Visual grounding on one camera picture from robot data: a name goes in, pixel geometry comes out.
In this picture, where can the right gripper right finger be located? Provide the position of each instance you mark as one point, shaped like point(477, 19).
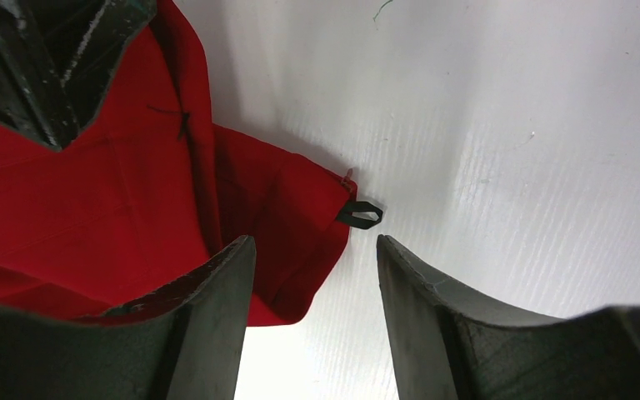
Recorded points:
point(450, 341)

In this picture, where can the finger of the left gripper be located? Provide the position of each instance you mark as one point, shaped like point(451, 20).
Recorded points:
point(57, 62)

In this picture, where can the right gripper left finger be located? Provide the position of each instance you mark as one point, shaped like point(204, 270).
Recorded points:
point(182, 341)

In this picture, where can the red skirt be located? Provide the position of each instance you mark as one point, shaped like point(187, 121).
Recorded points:
point(154, 188)

